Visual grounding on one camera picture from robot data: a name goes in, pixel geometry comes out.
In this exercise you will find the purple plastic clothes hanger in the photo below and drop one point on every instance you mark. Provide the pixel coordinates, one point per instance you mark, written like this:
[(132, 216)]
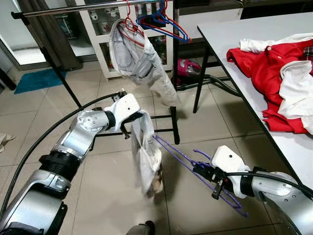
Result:
[(168, 147)]

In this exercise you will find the pale grey small garment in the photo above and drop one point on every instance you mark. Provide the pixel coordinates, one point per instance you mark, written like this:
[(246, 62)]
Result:
[(146, 156)]

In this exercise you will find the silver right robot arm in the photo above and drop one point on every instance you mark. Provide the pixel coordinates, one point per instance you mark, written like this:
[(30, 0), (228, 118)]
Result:
[(279, 198)]

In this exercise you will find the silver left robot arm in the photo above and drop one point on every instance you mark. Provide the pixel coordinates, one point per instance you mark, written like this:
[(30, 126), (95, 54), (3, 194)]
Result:
[(78, 132)]

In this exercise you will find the blue plastic clothes hanger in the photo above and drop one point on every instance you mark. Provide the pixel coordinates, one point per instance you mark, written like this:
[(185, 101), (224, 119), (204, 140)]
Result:
[(165, 15), (156, 19)]

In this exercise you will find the light grey hanging jeans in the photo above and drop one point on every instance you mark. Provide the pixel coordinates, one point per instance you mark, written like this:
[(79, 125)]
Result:
[(142, 63)]

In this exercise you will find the pink vacuum cleaner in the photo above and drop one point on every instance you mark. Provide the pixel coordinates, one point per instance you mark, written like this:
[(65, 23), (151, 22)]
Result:
[(186, 67)]

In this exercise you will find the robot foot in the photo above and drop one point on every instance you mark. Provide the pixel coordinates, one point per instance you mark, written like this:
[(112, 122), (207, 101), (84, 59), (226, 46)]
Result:
[(144, 229)]

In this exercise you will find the teal floor mat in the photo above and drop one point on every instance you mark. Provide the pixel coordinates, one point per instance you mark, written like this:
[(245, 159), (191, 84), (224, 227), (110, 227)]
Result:
[(39, 81)]

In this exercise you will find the dark grey curtain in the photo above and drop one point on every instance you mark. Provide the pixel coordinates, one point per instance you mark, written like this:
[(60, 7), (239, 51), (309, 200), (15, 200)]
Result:
[(54, 39)]

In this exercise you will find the large white crumpled garment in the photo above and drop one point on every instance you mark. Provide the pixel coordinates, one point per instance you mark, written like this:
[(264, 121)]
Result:
[(298, 88)]

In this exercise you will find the white crumpled cloth on floor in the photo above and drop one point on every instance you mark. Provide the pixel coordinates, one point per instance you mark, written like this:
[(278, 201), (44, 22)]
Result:
[(5, 142)]

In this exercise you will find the white table black legs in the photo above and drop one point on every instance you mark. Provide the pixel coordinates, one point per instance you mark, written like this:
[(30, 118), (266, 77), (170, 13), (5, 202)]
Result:
[(234, 29)]

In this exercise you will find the white garment under red one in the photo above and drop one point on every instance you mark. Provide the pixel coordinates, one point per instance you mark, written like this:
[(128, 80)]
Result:
[(254, 45)]

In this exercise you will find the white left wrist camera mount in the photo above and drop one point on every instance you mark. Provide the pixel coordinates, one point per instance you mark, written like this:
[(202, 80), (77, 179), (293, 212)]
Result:
[(124, 105)]

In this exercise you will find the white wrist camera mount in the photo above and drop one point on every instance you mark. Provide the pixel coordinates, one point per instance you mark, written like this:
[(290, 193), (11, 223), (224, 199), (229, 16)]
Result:
[(227, 159), (124, 105)]

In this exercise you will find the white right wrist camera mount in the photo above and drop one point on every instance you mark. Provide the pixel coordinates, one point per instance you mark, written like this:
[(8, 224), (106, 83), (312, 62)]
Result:
[(227, 159)]

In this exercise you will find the metal clothes rack black frame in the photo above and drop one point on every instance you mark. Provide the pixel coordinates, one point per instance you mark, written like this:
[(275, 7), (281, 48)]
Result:
[(73, 8)]

